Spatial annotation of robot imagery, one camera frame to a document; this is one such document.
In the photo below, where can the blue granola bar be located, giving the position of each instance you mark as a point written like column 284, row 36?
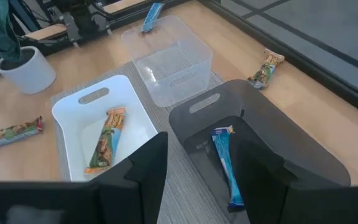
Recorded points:
column 224, row 155
column 152, row 15

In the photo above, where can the orange green granola bar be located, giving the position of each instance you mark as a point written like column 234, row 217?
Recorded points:
column 107, row 140
column 266, row 68

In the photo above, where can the clear plastic bin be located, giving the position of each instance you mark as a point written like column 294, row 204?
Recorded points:
column 172, row 62

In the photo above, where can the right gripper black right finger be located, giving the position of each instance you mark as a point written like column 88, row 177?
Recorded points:
column 259, row 186

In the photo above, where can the grey woven table mat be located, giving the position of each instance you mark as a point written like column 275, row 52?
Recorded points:
column 182, row 193

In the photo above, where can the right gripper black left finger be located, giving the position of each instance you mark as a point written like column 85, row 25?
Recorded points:
column 141, row 186

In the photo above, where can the dark grey plastic bin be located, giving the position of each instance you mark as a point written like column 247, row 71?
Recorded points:
column 259, row 109

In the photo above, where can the red green granola bar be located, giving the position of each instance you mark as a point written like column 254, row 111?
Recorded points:
column 11, row 135

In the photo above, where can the white plastic bin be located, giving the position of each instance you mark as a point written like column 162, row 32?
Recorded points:
column 73, row 124

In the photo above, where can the green paper plant white pot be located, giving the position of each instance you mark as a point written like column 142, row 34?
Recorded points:
column 26, row 74

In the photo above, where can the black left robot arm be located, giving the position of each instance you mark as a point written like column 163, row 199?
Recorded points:
column 82, row 18

